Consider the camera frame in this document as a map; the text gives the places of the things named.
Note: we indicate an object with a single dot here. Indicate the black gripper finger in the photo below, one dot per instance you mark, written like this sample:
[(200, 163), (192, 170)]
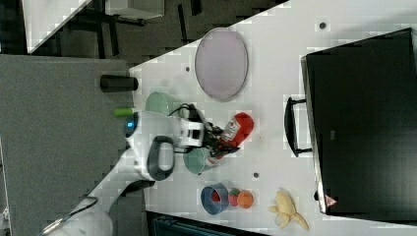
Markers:
[(219, 151), (213, 128)]

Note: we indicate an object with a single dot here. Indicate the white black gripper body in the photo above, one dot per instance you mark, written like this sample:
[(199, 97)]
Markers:
[(193, 131)]

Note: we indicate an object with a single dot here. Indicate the red ketchup bottle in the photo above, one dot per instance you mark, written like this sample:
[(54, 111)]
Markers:
[(236, 131)]

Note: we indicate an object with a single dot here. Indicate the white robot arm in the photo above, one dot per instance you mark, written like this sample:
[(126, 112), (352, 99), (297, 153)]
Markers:
[(152, 136)]

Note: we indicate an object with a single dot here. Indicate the green cup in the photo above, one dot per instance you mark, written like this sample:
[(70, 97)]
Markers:
[(197, 160)]

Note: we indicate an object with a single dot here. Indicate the green perforated colander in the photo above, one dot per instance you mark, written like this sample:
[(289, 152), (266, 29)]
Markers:
[(161, 102)]

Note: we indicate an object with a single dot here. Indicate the red toy fruit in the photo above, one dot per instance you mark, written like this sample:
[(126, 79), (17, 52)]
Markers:
[(233, 197)]

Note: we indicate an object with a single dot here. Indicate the orange toy fruit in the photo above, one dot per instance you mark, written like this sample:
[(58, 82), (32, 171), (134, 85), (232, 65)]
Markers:
[(245, 199)]

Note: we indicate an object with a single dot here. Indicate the blue cup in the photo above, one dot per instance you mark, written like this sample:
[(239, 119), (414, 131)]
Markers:
[(214, 198)]

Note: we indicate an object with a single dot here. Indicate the pink round plate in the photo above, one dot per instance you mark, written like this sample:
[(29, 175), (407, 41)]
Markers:
[(221, 63)]

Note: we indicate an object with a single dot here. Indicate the green cylinder marker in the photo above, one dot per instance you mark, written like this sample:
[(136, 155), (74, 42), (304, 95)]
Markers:
[(123, 112)]

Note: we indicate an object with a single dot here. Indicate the peeled banana toy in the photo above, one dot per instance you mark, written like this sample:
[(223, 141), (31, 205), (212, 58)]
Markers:
[(285, 211)]

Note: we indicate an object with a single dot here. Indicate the black cylinder post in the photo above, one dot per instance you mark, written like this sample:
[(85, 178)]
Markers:
[(111, 83)]

